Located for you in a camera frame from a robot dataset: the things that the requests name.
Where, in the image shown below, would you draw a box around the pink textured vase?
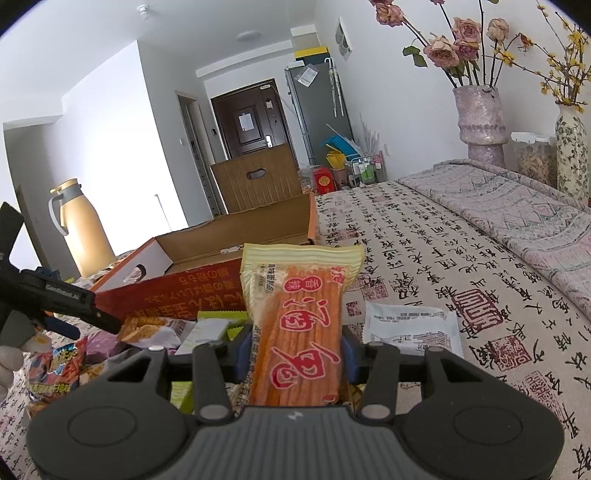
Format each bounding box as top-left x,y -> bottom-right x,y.
452,85 -> 509,167

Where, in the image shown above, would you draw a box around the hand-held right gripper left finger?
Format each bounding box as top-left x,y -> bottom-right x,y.
107,325 -> 256,422

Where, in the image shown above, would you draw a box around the pink grey folded blanket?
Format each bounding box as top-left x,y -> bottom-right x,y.
399,157 -> 591,319

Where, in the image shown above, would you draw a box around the green white snack packet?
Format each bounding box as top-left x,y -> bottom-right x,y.
180,311 -> 252,356

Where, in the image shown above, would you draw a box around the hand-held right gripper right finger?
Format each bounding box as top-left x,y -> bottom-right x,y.
341,330 -> 483,421

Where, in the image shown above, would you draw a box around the clear plastic jar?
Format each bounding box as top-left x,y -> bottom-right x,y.
510,131 -> 557,185

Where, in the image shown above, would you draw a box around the dark brown door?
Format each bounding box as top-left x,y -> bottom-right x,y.
210,78 -> 294,162

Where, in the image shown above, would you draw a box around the pink snack packet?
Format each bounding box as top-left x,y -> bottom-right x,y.
85,330 -> 127,365

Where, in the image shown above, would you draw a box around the wire storage cart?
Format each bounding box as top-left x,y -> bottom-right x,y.
346,154 -> 389,188

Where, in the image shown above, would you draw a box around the yellow flower branches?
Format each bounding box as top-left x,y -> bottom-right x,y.
499,18 -> 591,112

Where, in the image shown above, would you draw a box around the blue folder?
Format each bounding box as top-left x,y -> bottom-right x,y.
320,135 -> 365,158

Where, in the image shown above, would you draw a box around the floral ceramic vase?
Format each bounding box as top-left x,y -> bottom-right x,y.
554,102 -> 589,199

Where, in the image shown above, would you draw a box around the white folded umbrella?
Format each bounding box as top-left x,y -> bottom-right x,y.
323,58 -> 345,116

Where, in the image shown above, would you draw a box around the orange spicy strip packet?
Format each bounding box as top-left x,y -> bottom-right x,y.
240,243 -> 365,409

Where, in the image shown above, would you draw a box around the person's left hand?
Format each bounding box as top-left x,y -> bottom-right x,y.
0,333 -> 51,400

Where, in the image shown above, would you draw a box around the red gift box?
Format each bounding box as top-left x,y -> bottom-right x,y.
311,166 -> 338,195

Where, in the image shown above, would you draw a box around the orange white snack packet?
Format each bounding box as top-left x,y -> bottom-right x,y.
119,314 -> 197,349

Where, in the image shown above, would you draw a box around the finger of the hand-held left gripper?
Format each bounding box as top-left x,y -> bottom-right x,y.
60,295 -> 124,335
44,316 -> 81,339

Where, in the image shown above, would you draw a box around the beige cardboard box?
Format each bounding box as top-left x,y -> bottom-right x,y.
291,25 -> 319,49

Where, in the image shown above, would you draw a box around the pale dried reeds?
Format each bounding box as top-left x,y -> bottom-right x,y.
358,117 -> 384,155

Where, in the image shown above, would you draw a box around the yellow and black box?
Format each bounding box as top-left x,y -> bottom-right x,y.
294,45 -> 329,68

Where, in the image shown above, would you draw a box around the grey refrigerator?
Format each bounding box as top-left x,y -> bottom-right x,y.
284,60 -> 354,169

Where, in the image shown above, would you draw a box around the yellow thermos jug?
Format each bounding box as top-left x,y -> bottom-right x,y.
48,178 -> 116,278

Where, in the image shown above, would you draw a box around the dried pink rose bouquet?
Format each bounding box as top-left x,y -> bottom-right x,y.
369,0 -> 509,88

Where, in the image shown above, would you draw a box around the orange cardboard box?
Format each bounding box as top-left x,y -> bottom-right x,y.
90,191 -> 319,324

